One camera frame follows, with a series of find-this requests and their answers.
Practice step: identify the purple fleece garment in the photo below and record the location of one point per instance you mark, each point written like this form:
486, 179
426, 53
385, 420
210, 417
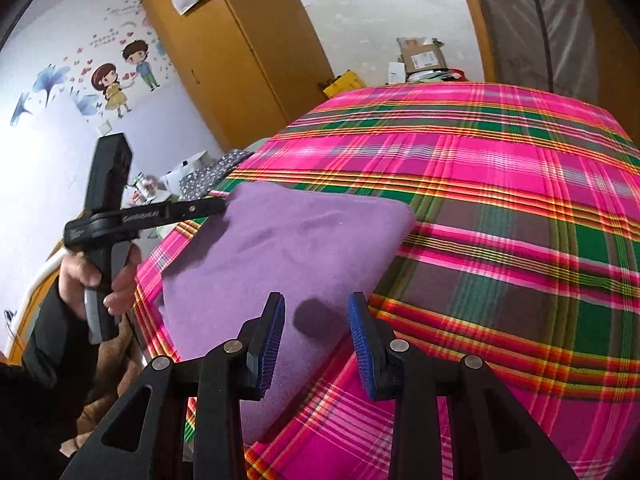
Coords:
314, 248

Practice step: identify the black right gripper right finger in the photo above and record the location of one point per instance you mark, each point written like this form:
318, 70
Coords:
492, 435

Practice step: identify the transparent plastic door curtain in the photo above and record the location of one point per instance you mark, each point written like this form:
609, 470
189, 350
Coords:
547, 45

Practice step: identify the person's left hand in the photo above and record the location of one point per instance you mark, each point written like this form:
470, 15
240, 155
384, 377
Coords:
77, 273

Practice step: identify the pink plaid bed sheet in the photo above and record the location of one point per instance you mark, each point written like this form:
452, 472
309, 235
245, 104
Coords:
525, 249

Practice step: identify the cardboard parcel box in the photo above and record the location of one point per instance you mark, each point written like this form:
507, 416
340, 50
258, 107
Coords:
420, 53

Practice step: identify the yellow box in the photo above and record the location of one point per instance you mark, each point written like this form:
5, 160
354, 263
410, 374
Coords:
347, 81

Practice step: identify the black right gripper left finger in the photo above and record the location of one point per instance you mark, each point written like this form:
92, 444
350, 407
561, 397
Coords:
182, 420

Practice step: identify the wooden wardrobe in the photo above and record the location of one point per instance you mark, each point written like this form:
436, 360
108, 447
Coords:
250, 67

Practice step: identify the person's left forearm black sleeve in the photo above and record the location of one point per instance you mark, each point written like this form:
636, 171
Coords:
44, 395

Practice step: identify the dark floral folded garment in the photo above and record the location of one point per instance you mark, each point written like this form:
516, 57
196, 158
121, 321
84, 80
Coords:
201, 181

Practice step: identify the cartoon couple wall sticker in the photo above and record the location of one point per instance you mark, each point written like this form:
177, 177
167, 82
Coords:
113, 84

